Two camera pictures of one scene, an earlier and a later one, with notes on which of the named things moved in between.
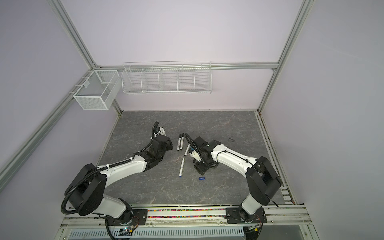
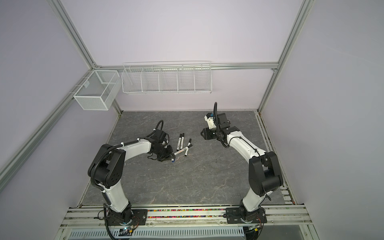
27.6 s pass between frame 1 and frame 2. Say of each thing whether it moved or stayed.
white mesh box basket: stayed
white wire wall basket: stayed
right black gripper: moved
